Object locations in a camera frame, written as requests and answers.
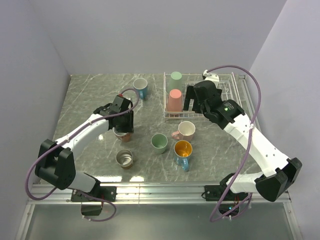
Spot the brown-pink ceramic mug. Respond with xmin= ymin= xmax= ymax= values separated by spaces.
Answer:
xmin=113 ymin=128 xmax=132 ymax=143

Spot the tall green plastic cup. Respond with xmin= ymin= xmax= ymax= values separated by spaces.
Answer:
xmin=168 ymin=71 xmax=182 ymax=91

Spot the tall pink plastic cup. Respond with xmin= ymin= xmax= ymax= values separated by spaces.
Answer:
xmin=166 ymin=88 xmax=183 ymax=113

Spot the short green plastic cup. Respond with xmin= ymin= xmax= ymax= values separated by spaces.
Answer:
xmin=151 ymin=133 xmax=168 ymax=154

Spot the blue flowered mug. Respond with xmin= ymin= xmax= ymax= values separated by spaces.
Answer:
xmin=133 ymin=78 xmax=148 ymax=100

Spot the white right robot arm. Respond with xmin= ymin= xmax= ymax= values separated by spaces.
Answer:
xmin=183 ymin=80 xmax=303 ymax=202

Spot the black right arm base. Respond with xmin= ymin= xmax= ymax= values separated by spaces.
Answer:
xmin=201 ymin=173 xmax=249 ymax=214

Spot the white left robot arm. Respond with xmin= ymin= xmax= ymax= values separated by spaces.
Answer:
xmin=34 ymin=94 xmax=134 ymax=201

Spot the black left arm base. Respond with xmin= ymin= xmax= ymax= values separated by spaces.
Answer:
xmin=70 ymin=186 xmax=117 ymax=220

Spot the stainless steel cup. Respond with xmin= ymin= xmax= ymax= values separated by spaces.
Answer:
xmin=115 ymin=149 xmax=134 ymax=169

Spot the white and pink mug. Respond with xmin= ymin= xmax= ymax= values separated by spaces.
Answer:
xmin=171 ymin=121 xmax=196 ymax=142

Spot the blue mug orange interior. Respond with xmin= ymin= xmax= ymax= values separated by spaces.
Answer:
xmin=174 ymin=140 xmax=193 ymax=172

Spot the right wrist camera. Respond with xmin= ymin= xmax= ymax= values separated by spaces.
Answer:
xmin=202 ymin=70 xmax=220 ymax=83

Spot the white wire dish rack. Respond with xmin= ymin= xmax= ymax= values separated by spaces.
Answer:
xmin=163 ymin=72 xmax=245 ymax=123

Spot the aluminium front rail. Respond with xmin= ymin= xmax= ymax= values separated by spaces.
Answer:
xmin=27 ymin=182 xmax=291 ymax=205

